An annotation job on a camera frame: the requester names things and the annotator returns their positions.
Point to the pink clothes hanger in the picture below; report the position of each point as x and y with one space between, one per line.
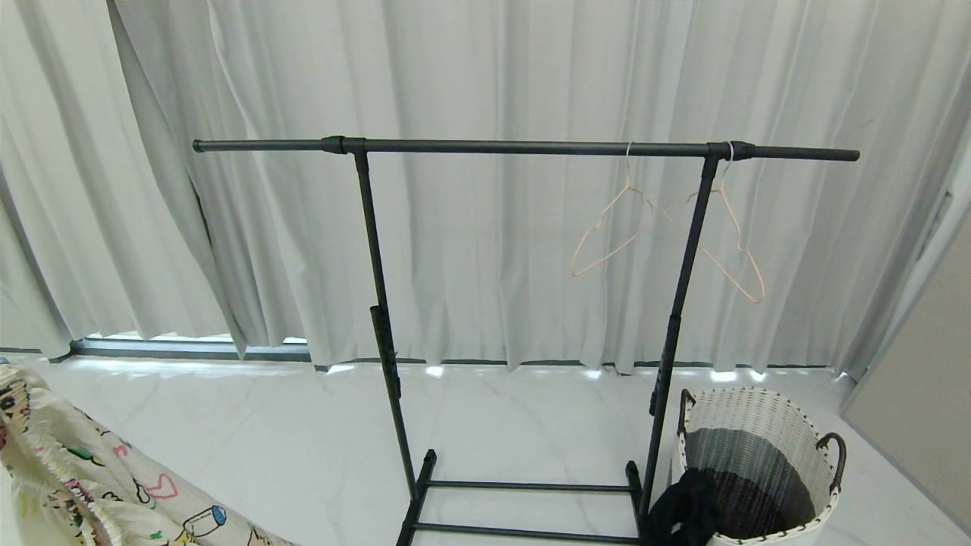
628 185
721 185

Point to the cream printed garment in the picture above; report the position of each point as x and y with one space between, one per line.
68 478

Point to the black clothes rack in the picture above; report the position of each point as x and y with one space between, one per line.
493 146

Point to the white laundry basket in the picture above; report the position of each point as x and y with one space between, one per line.
751 409

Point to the window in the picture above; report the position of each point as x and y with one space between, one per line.
190 350

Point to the black garment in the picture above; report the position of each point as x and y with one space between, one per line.
683 508

